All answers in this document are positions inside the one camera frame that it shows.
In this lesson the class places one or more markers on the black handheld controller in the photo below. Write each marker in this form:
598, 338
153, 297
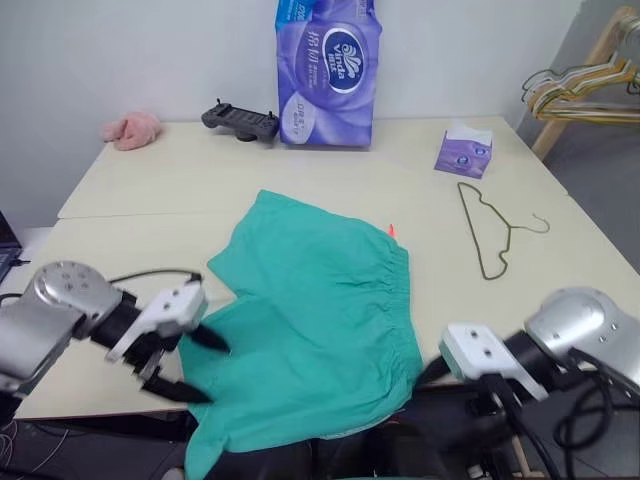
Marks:
240, 120

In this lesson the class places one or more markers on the pink plush toy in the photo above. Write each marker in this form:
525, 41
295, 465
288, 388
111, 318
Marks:
131, 131

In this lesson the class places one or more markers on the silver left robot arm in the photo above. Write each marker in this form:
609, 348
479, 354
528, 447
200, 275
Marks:
50, 300

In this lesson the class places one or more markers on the purple toilet paper pack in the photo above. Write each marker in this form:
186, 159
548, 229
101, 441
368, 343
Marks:
325, 75

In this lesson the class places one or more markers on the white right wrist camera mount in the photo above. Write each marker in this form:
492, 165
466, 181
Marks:
480, 350

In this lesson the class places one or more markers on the purple tissue box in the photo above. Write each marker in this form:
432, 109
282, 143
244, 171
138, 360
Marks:
462, 152

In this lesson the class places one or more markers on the hangers on wooden rack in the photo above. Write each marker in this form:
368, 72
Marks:
550, 132

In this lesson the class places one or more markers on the dark laptop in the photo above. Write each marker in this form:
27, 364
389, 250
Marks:
7, 240

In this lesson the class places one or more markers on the wooden table leg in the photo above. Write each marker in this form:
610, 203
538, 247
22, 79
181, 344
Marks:
522, 457

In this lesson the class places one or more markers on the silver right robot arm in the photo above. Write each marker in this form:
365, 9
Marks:
575, 315

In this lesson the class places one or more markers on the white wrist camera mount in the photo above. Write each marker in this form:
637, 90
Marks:
480, 350
172, 305

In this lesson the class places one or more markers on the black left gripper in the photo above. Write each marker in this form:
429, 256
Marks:
150, 350

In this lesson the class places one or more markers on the green shorts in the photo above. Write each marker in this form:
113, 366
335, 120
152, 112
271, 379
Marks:
310, 300

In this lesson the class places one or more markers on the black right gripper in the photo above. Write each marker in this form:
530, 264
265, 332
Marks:
486, 402

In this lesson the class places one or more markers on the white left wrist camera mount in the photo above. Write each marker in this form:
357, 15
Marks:
172, 305

